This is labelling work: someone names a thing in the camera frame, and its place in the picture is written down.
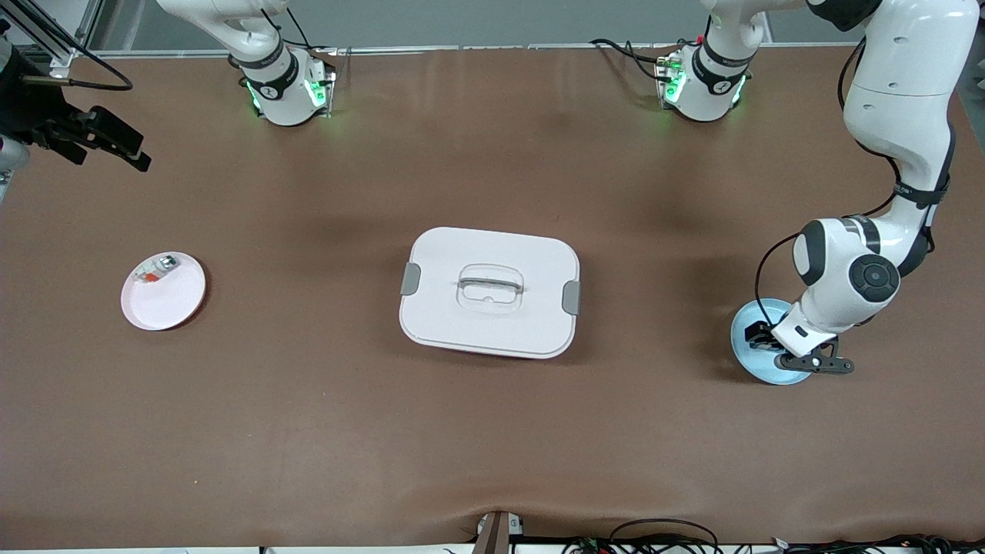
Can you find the black cable bundle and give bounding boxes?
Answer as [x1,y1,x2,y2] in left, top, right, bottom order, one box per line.
[566,533,985,554]

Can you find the light blue round plate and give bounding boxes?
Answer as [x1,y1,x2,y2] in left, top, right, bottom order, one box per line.
[730,298,821,385]

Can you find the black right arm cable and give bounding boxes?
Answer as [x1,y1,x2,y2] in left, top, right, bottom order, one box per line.
[0,15,137,93]

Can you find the brown camera mount bracket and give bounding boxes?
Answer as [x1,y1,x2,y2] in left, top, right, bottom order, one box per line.
[472,510,526,554]

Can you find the white lidded storage box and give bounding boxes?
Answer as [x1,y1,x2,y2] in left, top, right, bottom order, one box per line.
[399,226,582,360]

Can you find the black looped cable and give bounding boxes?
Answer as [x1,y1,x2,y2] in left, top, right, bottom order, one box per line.
[608,518,721,554]

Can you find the silver table edge rail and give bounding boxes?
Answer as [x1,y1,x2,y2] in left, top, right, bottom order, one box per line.
[73,42,870,61]

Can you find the aluminium frame post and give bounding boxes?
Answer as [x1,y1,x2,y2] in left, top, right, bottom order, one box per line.
[0,0,105,74]

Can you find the white and red switch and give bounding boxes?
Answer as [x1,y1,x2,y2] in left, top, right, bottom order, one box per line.
[132,256,180,285]

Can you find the black base cable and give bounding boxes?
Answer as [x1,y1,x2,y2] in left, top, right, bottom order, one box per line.
[589,37,682,84]
[262,6,339,55]

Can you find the pink round plate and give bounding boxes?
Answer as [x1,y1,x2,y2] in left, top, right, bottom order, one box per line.
[121,251,207,332]

